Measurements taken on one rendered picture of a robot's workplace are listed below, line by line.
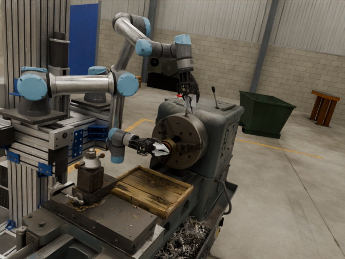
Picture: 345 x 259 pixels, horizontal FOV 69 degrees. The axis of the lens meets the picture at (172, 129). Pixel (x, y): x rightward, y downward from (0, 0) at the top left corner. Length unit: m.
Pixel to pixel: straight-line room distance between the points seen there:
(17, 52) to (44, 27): 0.21
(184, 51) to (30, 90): 0.69
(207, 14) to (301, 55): 4.14
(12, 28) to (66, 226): 1.14
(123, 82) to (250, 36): 10.38
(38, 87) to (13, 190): 0.99
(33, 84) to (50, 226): 0.59
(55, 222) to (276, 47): 11.01
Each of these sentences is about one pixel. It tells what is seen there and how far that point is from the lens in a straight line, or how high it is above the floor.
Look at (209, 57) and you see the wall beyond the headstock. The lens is 11.43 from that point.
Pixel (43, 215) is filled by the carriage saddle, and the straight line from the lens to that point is 1.12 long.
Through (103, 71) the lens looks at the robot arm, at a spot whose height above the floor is 1.37.
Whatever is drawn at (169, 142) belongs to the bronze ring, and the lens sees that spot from 1.32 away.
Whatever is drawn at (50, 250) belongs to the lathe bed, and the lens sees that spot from 1.04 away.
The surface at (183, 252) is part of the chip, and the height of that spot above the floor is 0.59.
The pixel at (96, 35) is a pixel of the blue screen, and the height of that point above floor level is 1.63.
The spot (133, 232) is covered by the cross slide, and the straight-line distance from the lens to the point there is 0.94.
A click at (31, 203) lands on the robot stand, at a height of 0.48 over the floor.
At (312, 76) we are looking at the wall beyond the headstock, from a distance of 11.87.
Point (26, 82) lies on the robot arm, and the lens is 1.25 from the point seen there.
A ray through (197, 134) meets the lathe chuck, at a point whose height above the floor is 1.17.
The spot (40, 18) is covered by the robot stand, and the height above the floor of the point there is 1.62.
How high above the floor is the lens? 1.57
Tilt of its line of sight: 17 degrees down
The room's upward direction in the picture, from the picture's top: 9 degrees clockwise
